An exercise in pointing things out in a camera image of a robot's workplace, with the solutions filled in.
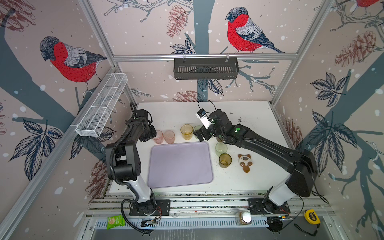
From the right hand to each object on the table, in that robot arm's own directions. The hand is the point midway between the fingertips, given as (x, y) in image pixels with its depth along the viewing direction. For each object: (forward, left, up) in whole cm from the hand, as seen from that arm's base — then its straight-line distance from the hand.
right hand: (198, 127), depth 79 cm
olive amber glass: (-8, -16, -21) cm, 28 cm away
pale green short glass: (0, -14, -22) cm, 26 cm away
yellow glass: (+11, +9, -18) cm, 23 cm away
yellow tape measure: (-34, -55, -23) cm, 69 cm away
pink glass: (+6, +21, -19) cm, 29 cm away
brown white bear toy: (-9, -28, -21) cm, 36 cm away
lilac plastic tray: (-12, +12, -22) cm, 27 cm away
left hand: (+3, +31, -13) cm, 33 cm away
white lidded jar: (-38, -21, -12) cm, 45 cm away
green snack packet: (-41, +39, -20) cm, 60 cm away
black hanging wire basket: (+48, -5, +7) cm, 49 cm away
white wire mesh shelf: (+6, +52, +10) cm, 54 cm away
